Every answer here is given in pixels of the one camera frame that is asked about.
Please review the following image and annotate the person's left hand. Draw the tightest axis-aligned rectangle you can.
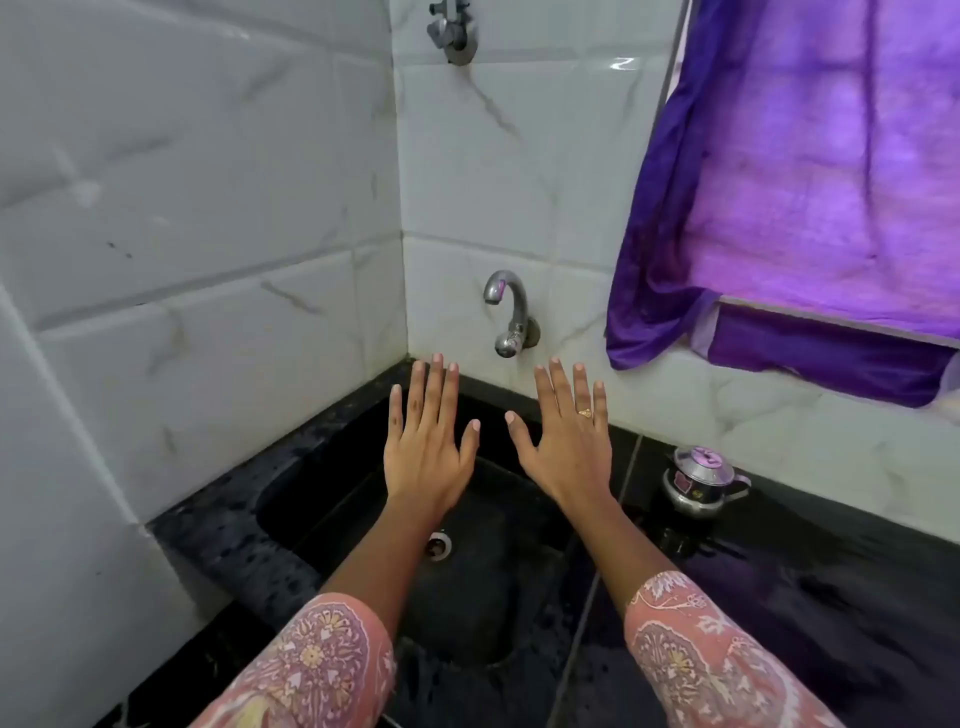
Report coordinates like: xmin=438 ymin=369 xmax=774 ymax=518
xmin=383 ymin=353 xmax=482 ymax=519

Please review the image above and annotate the person's right hand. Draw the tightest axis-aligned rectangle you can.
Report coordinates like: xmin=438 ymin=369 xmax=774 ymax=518
xmin=504 ymin=357 xmax=615 ymax=511

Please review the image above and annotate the chrome wall tap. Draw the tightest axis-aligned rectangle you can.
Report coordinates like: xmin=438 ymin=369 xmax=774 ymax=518
xmin=482 ymin=269 xmax=541 ymax=360

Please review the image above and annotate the person's right forearm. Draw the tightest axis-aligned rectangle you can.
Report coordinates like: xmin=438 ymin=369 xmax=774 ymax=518
xmin=562 ymin=488 xmax=680 ymax=616

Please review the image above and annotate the person's left forearm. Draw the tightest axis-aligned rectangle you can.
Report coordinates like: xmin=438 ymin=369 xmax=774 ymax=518
xmin=320 ymin=498 xmax=445 ymax=639

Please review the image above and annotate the small steel pot with lid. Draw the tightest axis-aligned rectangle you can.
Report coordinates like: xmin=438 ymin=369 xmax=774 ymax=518
xmin=661 ymin=445 xmax=753 ymax=520

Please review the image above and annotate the black sink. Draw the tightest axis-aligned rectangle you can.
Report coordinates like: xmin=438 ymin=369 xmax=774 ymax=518
xmin=254 ymin=371 xmax=639 ymax=669

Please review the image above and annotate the pink floral sleeve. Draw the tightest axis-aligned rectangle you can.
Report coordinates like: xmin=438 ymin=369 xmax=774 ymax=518
xmin=191 ymin=592 xmax=399 ymax=728
xmin=623 ymin=571 xmax=845 ymax=728

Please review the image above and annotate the purple curtain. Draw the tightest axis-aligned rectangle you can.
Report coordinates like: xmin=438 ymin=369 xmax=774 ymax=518
xmin=604 ymin=0 xmax=960 ymax=410

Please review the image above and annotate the chrome wall valve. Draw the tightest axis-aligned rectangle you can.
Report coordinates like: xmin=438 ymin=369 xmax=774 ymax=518
xmin=425 ymin=0 xmax=479 ymax=67

